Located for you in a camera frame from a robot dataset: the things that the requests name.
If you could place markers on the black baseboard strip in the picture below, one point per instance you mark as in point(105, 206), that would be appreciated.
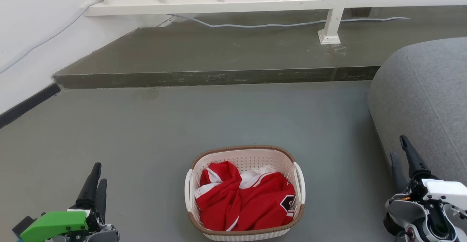
point(27, 105)

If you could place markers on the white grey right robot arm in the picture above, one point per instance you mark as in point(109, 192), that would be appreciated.
point(405, 210)

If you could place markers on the red white sports jersey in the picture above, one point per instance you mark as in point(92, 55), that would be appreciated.
point(255, 205)

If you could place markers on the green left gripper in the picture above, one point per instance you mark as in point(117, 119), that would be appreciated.
point(54, 223)

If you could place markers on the white wooden railing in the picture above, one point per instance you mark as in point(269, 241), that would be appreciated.
point(219, 5)

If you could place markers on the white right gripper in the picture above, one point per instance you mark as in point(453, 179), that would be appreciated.
point(447, 192)

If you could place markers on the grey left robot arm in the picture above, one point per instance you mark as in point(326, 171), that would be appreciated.
point(104, 234)

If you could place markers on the grey fabric sofa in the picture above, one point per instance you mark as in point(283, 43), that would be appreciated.
point(423, 96)

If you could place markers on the white laundry basket brown rim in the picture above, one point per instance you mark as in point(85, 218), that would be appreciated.
point(251, 159)

